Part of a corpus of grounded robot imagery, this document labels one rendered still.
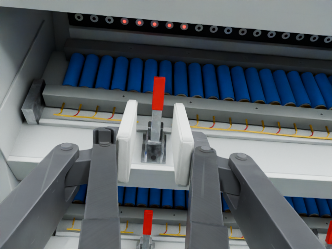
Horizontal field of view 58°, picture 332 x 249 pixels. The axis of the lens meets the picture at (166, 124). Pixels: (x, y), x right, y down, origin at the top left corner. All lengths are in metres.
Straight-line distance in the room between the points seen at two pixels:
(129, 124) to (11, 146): 0.21
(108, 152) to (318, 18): 0.22
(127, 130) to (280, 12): 0.18
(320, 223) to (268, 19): 0.37
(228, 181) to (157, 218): 0.33
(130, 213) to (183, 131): 0.32
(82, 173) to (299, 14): 0.22
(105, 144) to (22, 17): 0.26
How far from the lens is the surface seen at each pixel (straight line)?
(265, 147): 0.38
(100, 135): 0.16
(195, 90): 0.39
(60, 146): 0.16
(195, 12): 0.28
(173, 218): 0.49
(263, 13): 0.29
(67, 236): 0.51
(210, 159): 0.15
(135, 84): 0.39
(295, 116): 0.40
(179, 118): 0.20
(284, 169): 0.38
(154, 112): 0.32
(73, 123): 0.37
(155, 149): 0.35
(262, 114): 0.38
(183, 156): 0.17
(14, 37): 0.37
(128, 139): 0.16
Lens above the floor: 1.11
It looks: 31 degrees down
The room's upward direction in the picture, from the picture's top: 6 degrees clockwise
